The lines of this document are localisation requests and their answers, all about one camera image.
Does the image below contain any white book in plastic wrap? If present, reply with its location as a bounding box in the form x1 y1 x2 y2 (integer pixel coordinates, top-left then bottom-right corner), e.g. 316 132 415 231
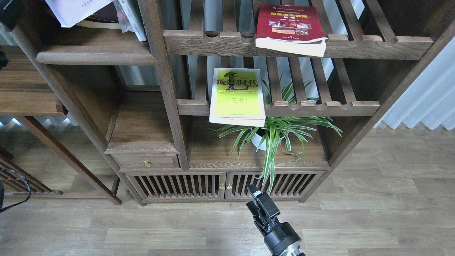
113 0 147 42

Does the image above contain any maroon book with cream pages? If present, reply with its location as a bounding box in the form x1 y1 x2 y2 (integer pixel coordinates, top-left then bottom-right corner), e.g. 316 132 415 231
76 2 121 30

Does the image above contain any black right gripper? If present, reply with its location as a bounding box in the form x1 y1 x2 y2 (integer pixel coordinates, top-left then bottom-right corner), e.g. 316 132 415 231
246 185 302 255

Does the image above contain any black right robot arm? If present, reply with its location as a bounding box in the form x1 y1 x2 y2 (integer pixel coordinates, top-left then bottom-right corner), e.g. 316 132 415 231
246 184 305 256

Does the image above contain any dark wooden bookshelf unit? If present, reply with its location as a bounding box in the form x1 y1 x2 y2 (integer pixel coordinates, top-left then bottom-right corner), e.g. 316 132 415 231
10 0 454 204

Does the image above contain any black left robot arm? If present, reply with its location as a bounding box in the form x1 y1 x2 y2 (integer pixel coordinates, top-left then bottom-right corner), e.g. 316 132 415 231
1 0 32 212

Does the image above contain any white pleated curtain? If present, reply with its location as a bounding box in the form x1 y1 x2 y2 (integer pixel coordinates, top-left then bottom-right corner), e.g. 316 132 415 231
374 39 455 130

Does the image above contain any yellow-green paperback book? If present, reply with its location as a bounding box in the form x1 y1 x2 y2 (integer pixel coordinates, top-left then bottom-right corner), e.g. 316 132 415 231
209 68 266 127

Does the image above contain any green spider plant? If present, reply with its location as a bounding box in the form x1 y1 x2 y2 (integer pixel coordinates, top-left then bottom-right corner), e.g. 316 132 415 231
212 73 343 194

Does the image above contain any red paperback book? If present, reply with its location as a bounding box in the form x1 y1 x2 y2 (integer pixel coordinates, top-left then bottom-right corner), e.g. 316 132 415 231
255 3 328 57

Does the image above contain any white and purple book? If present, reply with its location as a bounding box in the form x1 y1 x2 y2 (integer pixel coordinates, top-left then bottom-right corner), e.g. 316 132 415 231
46 0 112 28

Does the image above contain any brass drawer knob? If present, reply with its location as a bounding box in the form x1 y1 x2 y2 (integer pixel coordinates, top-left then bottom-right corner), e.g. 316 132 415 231
143 159 151 167

